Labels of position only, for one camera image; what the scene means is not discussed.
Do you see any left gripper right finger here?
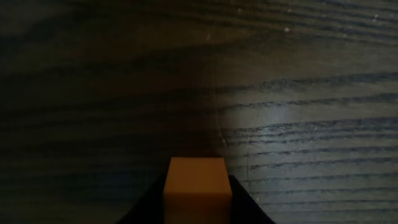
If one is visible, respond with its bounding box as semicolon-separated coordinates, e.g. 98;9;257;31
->
228;174;276;224

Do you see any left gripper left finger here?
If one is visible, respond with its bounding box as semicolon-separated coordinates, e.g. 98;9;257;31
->
115;170;168;224

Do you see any orange cube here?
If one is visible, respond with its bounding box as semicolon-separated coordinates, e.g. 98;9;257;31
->
162;156;233;224

